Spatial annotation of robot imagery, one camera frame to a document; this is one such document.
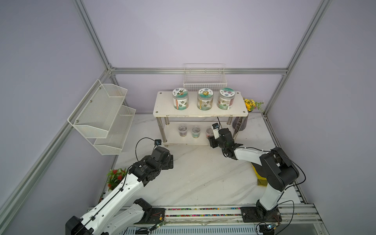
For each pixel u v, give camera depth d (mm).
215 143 851
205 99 695
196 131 946
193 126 947
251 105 911
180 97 694
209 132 928
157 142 671
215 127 826
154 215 736
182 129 954
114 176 702
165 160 604
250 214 732
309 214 760
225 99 704
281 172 485
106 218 403
